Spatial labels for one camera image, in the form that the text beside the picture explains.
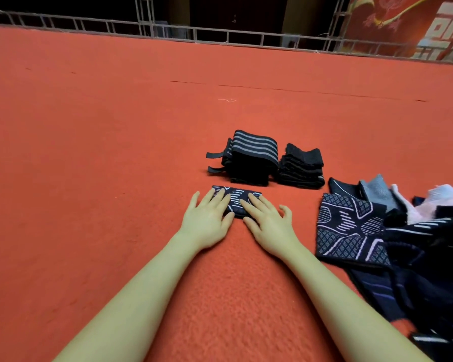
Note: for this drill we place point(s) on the dark brown door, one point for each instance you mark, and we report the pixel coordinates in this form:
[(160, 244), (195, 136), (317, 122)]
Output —
[(238, 11)]

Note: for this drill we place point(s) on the person's left forearm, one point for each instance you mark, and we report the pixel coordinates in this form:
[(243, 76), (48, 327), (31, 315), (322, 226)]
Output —
[(128, 309)]

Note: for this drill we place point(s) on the red banner with white print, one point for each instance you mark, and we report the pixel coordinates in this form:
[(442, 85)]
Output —
[(392, 18)]

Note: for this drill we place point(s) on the grey metal truss tower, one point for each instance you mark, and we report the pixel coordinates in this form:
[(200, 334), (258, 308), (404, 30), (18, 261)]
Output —
[(341, 22), (144, 15)]

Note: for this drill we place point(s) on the heap of dark patterned socks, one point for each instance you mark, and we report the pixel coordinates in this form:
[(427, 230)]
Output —
[(355, 230)]

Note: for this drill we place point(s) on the person's right forearm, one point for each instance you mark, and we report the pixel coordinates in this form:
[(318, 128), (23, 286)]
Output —
[(355, 313)]

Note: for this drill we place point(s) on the person's left hand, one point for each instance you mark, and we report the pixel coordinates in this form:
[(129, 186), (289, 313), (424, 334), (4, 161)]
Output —
[(208, 222)]

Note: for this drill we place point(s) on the single navy white-patterned sock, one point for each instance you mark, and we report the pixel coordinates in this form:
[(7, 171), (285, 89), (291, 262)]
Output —
[(238, 198)]

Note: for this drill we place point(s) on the person's right hand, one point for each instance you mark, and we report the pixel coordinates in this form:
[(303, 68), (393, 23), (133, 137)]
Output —
[(273, 230)]

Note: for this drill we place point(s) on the grey metal railing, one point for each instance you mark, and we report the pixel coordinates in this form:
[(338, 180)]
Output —
[(60, 22)]

